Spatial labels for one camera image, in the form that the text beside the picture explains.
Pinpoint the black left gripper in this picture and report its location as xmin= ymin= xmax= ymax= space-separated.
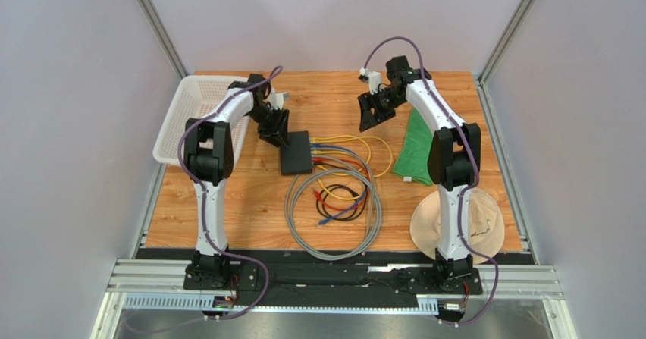
xmin=247 ymin=105 xmax=290 ymax=148

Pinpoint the black network switch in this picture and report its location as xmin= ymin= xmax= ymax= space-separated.
xmin=279 ymin=130 xmax=313 ymax=176

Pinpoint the yellow ethernet cable port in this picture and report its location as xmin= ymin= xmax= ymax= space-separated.
xmin=309 ymin=134 xmax=394 ymax=179
xmin=310 ymin=136 xmax=372 ymax=162

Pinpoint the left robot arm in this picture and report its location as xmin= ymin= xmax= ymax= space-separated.
xmin=177 ymin=66 xmax=289 ymax=286

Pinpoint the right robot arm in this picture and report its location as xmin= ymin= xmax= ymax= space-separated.
xmin=358 ymin=56 xmax=500 ymax=290

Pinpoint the green cloth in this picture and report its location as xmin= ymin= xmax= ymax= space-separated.
xmin=392 ymin=109 xmax=433 ymax=186

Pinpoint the white plastic basket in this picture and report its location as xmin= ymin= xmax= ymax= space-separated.
xmin=152 ymin=74 xmax=251 ymax=169

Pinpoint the beige bucket hat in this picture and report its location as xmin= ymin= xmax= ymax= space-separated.
xmin=409 ymin=187 xmax=505 ymax=259

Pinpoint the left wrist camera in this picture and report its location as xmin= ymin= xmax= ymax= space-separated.
xmin=268 ymin=92 xmax=290 ymax=109

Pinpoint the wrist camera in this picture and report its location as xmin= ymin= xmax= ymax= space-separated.
xmin=359 ymin=67 xmax=382 ymax=95
xmin=268 ymin=92 xmax=290 ymax=109

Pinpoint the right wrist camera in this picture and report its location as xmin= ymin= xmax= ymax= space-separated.
xmin=359 ymin=67 xmax=382 ymax=95

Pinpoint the grey ethernet cable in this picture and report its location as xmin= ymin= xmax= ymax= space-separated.
xmin=287 ymin=168 xmax=380 ymax=256
xmin=284 ymin=151 xmax=383 ymax=262

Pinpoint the red ethernet cable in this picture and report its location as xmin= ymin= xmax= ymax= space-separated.
xmin=312 ymin=157 xmax=372 ymax=212

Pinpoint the black ethernet cable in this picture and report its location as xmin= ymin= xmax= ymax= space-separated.
xmin=312 ymin=162 xmax=368 ymax=222

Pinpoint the yellow ethernet cable short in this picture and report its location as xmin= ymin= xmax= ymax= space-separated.
xmin=312 ymin=156 xmax=362 ymax=201

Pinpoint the blue ethernet cable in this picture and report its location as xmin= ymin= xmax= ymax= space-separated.
xmin=310 ymin=145 xmax=372 ymax=227

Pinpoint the aluminium frame rail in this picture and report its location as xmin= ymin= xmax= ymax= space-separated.
xmin=93 ymin=256 xmax=576 ymax=338

